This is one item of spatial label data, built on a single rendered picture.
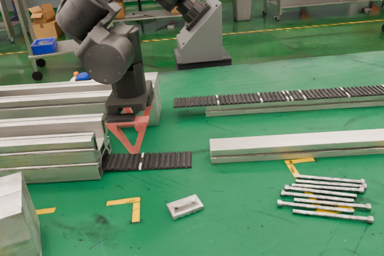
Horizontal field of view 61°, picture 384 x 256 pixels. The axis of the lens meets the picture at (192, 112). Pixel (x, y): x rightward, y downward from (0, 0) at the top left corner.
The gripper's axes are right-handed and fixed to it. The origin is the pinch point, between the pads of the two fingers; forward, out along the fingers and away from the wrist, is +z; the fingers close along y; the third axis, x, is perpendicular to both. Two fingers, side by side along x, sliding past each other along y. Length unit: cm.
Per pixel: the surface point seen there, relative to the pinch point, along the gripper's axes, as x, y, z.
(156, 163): 3.2, 1.3, 5.0
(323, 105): 40.6, -17.5, 4.4
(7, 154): -21.8, 3.9, -0.5
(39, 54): -149, -276, 57
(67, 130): -13.4, -2.4, -1.0
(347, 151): 38.2, 1.5, 4.6
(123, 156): -3.5, -1.5, 5.0
